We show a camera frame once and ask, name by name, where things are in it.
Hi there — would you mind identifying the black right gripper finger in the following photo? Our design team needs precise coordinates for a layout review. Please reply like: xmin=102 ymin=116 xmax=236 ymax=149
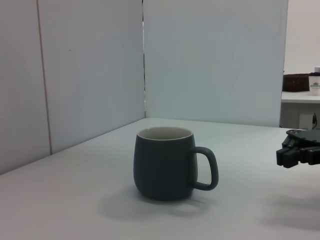
xmin=276 ymin=146 xmax=320 ymax=169
xmin=281 ymin=128 xmax=320 ymax=150

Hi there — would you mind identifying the white desk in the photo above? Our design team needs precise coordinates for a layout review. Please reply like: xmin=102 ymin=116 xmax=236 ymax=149
xmin=279 ymin=91 xmax=320 ymax=131

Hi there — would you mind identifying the white printed paper cup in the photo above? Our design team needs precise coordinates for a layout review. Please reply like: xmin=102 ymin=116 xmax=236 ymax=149
xmin=308 ymin=72 xmax=320 ymax=96

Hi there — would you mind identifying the grey ceramic mug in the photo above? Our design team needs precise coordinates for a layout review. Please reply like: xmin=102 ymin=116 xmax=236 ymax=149
xmin=133 ymin=126 xmax=220 ymax=202

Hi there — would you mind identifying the dark wicker basket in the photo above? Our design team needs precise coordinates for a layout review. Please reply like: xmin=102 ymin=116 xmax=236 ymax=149
xmin=282 ymin=73 xmax=312 ymax=93

